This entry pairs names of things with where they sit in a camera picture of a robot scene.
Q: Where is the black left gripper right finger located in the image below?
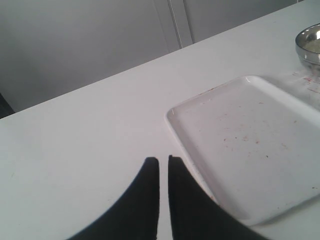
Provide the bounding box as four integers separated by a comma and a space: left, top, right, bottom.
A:
168, 155, 265, 240

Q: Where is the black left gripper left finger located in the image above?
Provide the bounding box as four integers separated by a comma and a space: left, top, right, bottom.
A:
70, 157, 160, 240

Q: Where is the steel bowl of rice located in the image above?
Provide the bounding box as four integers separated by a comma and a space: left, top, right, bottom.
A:
295, 23, 320, 78

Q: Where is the white rectangular plastic tray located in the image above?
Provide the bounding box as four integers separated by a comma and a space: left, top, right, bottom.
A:
165, 75, 320, 226

